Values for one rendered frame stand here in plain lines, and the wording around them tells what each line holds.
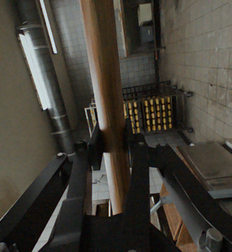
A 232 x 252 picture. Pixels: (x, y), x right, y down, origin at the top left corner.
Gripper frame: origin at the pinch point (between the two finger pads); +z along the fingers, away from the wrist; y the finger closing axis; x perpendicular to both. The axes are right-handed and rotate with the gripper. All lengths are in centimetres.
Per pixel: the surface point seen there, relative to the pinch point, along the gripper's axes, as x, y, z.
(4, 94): -15, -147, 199
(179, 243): -145, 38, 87
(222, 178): -95, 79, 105
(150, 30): 66, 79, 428
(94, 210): -155, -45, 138
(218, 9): 47, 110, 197
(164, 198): -92, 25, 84
